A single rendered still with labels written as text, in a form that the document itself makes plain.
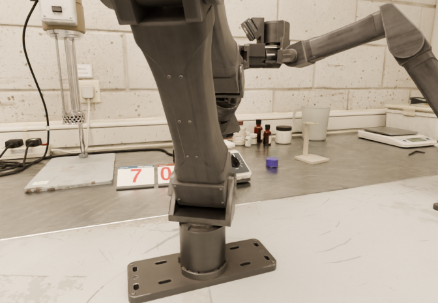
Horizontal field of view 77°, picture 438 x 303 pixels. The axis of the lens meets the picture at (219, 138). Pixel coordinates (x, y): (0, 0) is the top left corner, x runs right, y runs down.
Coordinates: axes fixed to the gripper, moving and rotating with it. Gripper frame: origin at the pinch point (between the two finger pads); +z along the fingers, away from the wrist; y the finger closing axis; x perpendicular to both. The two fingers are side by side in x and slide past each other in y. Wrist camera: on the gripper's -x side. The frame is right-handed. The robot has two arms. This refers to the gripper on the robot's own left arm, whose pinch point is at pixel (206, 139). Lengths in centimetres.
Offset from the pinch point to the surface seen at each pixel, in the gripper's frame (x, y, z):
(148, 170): 0.5, 14.3, 11.3
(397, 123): -1, -111, 41
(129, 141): -25, 16, 46
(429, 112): 2, -111, 25
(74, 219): 10.4, 30.7, -1.5
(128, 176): 0.9, 19.5, 11.2
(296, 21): -57, -69, 24
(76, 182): -1.7, 31.9, 13.4
